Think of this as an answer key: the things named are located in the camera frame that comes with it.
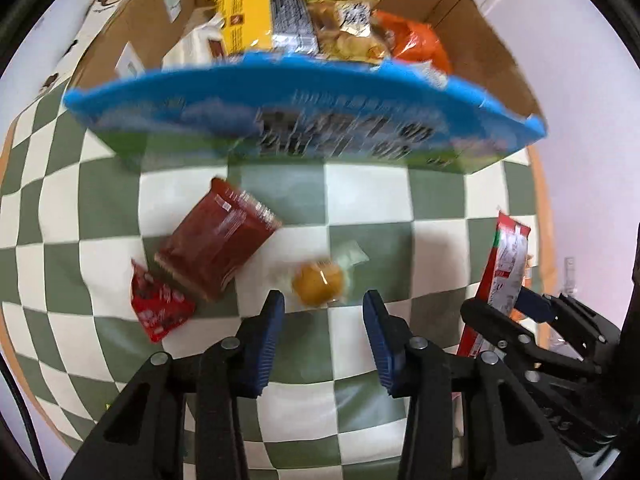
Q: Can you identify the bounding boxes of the black snack packet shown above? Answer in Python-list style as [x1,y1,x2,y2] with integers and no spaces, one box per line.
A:
[270,0,321,56]

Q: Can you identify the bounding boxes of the small red snack packet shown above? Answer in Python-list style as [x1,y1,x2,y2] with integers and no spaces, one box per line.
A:
[130,258,197,343]

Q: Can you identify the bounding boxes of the red and white snack packet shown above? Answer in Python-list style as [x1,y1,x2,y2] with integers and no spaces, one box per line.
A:
[457,210,532,358]

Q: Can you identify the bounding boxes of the blue printed cardboard box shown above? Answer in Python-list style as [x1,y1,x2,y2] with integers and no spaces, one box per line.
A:
[62,0,547,176]

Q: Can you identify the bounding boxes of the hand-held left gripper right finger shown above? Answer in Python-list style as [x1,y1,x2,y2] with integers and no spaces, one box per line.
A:
[362,290,583,480]

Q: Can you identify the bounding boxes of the orange snack packet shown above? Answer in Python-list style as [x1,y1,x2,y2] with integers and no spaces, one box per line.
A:
[372,10,453,76]

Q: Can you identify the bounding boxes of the green white checkered mat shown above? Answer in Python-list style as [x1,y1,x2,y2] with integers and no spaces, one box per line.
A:
[0,85,556,480]

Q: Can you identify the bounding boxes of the yellow-topped clear biscuit packet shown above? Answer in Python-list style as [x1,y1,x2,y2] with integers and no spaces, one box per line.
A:
[306,0,396,66]

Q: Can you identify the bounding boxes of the clear-wrapped round pastry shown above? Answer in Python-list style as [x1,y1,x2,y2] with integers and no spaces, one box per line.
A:
[272,240,371,308]

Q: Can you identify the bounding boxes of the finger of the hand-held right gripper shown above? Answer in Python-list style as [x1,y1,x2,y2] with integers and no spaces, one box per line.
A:
[516,289,622,357]
[460,298,597,377]

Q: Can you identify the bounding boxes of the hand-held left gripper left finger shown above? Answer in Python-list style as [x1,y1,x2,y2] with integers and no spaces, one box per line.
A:
[62,289,286,480]

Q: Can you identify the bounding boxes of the bear print pillow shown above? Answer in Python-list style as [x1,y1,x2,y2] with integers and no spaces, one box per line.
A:
[37,0,151,96]

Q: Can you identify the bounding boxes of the black cable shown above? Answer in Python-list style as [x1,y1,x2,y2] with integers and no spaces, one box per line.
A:
[0,355,48,480]

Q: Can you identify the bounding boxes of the large yellow snack packet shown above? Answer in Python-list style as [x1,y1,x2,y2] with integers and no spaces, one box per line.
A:
[205,0,278,58]

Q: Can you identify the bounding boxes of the dark red snack packet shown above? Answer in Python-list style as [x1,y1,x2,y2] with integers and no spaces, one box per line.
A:
[154,176,283,303]

